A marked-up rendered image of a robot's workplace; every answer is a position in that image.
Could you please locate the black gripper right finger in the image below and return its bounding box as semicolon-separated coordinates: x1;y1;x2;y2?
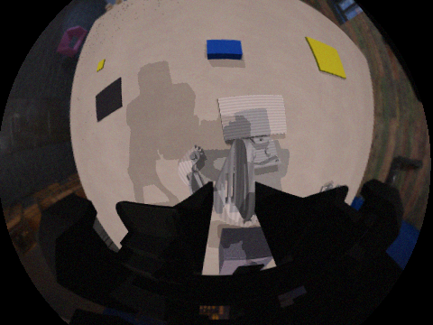
253;181;349;266

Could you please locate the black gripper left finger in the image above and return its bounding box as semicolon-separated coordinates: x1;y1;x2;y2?
115;181;213;275

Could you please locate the blue rectangular block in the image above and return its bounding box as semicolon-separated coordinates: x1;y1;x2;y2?
207;39;243;60

